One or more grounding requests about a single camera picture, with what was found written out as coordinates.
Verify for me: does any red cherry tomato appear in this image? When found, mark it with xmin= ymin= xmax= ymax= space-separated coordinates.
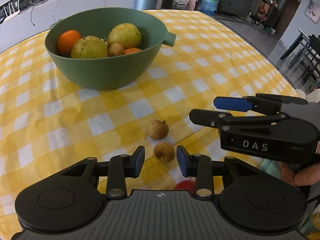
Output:
xmin=174 ymin=179 xmax=195 ymax=195

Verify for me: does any brown longan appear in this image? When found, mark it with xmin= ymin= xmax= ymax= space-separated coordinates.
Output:
xmin=147 ymin=120 xmax=169 ymax=140
xmin=153 ymin=142 xmax=175 ymax=163
xmin=108 ymin=43 xmax=124 ymax=57

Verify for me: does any brown longan top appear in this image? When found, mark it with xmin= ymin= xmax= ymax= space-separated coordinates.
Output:
xmin=147 ymin=120 xmax=169 ymax=140

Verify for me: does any orange tangerine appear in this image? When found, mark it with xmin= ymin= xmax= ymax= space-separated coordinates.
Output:
xmin=124 ymin=48 xmax=142 ymax=55
xmin=57 ymin=30 xmax=82 ymax=57

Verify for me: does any green pear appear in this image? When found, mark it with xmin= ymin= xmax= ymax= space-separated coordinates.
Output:
xmin=71 ymin=36 xmax=108 ymax=59
xmin=107 ymin=23 xmax=142 ymax=49

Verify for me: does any person right hand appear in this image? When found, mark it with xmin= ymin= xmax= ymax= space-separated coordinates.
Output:
xmin=279 ymin=163 xmax=320 ymax=186

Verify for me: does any yellow checkered tablecloth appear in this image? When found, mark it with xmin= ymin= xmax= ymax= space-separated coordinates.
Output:
xmin=1 ymin=10 xmax=296 ymax=239

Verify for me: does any green colander bowl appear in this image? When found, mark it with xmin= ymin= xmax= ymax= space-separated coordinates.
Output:
xmin=45 ymin=8 xmax=176 ymax=90

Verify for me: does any blue water jug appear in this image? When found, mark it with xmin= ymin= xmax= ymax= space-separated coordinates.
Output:
xmin=199 ymin=0 xmax=219 ymax=16

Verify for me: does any white TV console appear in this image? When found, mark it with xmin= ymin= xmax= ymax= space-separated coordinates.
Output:
xmin=1 ymin=0 xmax=135 ymax=52

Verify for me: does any white wifi router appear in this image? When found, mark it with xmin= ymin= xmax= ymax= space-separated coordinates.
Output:
xmin=3 ymin=0 xmax=21 ymax=22

